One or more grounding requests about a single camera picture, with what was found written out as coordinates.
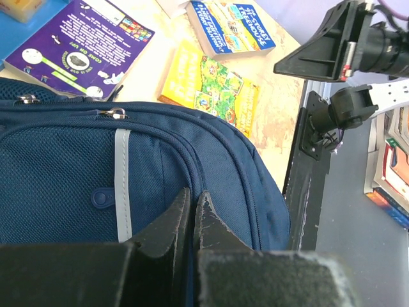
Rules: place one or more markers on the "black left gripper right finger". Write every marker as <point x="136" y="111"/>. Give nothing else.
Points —
<point x="229" y="273"/>

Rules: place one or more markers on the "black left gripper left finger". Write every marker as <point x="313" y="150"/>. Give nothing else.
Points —
<point x="150" y="269"/>

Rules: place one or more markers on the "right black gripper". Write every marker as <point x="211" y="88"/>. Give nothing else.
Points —
<point x="353" y="36"/>

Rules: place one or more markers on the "blue Treehouse book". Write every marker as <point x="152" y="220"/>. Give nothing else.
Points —
<point x="229" y="30"/>

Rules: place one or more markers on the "navy blue student backpack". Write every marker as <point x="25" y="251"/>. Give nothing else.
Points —
<point x="78" y="171"/>

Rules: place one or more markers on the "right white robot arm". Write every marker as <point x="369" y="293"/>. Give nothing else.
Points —
<point x="348" y="109"/>

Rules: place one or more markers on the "orange Treehouse book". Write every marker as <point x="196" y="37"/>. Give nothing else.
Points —
<point x="198" y="82"/>

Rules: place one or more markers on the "stack of books on floor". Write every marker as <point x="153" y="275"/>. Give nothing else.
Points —
<point x="386" y="180"/>

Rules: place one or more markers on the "purple paperback book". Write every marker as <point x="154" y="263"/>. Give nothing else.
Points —
<point x="85" y="50"/>

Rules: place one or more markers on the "small boxes bottom shelf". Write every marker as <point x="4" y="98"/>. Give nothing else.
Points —
<point x="21" y="10"/>

